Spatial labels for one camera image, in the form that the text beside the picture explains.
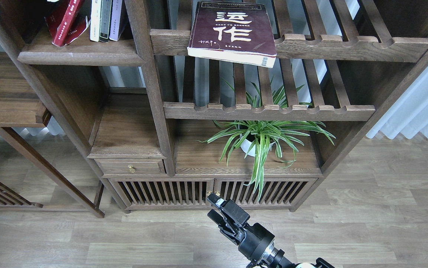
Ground lavender spine book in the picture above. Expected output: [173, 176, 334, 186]
[109, 0, 128, 41]

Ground maroon book white characters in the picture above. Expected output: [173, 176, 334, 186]
[187, 1, 277, 68]

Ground white pleated curtain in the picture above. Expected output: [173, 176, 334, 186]
[367, 66, 428, 139]

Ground left slatted cabinet door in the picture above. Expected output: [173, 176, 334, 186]
[109, 178, 214, 210]

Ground white plant pot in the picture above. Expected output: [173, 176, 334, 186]
[240, 134, 275, 157]

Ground small wooden drawer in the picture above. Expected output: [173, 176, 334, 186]
[95, 159, 165, 175]

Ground wooden side table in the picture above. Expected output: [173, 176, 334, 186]
[0, 52, 105, 218]

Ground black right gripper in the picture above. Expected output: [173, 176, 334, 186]
[207, 193, 276, 263]

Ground dark green spine book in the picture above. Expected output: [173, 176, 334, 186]
[99, 0, 112, 42]

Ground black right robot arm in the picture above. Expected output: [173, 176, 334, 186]
[207, 191, 333, 268]

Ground slatted cabinet door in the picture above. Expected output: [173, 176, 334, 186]
[109, 178, 214, 210]
[214, 178, 316, 211]

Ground green spider plant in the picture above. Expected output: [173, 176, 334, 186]
[195, 76, 336, 201]

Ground dark wooden bookshelf cabinet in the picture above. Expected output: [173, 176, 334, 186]
[0, 0, 428, 211]

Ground red leaning book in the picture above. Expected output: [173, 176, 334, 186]
[45, 0, 90, 47]

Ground white spine book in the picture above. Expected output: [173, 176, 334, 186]
[89, 0, 102, 41]

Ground right slatted cabinet door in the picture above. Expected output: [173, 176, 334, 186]
[214, 178, 316, 211]

